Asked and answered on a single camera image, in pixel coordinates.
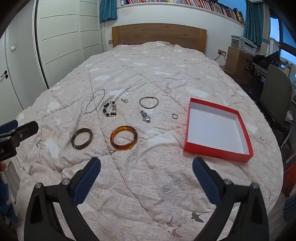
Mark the wall power outlet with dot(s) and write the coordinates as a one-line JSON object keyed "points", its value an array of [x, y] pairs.
{"points": [[221, 52]]}

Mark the white door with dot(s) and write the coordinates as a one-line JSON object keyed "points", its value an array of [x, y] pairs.
{"points": [[11, 88]]}

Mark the orange container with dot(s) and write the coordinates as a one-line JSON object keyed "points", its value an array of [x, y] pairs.
{"points": [[290, 180]]}

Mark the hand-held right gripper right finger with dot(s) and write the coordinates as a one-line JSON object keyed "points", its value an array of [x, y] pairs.
{"points": [[203, 176]]}

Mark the teal curtain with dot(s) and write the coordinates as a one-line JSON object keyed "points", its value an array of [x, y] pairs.
{"points": [[254, 23], [108, 10]]}

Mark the silver metal wristwatch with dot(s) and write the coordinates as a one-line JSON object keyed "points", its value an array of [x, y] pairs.
{"points": [[146, 119]]}

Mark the wall light switch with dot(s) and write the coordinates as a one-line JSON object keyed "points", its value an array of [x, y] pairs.
{"points": [[13, 47]]}

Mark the amber resin bangle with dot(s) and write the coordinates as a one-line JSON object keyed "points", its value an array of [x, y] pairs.
{"points": [[122, 147]]}

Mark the row of books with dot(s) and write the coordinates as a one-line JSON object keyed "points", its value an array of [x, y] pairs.
{"points": [[196, 4]]}

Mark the twisted silver hoop bangle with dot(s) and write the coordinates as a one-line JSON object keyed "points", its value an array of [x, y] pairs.
{"points": [[162, 97], [126, 93]]}

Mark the black bag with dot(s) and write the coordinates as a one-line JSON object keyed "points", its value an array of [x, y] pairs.
{"points": [[268, 59]]}

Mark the brown cardboard box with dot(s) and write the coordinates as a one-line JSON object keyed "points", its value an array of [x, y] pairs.
{"points": [[237, 61]]}

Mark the white printer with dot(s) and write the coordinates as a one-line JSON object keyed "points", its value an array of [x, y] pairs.
{"points": [[247, 45]]}

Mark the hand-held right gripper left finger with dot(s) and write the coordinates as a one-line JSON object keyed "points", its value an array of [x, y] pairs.
{"points": [[92, 172]]}

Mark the dark brown bangle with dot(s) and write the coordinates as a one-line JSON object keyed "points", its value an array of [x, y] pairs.
{"points": [[81, 147]]}

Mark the red shallow cardboard box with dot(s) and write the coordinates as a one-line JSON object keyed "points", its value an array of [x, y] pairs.
{"points": [[217, 129]]}

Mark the grey office chair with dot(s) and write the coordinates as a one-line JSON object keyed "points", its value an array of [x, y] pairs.
{"points": [[275, 92]]}

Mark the window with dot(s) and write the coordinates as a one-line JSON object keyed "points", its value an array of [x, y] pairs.
{"points": [[275, 30]]}

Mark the plain silver bangle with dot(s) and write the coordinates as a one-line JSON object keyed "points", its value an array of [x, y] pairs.
{"points": [[148, 107]]}

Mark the beige bird print blanket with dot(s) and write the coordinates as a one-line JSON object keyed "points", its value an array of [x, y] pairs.
{"points": [[150, 69]]}

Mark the white wardrobe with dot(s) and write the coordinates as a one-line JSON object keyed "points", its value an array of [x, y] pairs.
{"points": [[64, 34]]}

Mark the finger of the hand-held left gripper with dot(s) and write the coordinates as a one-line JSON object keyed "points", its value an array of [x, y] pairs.
{"points": [[26, 130], [8, 127]]}

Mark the wooden headboard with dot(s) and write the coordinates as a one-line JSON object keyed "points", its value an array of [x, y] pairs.
{"points": [[157, 33]]}

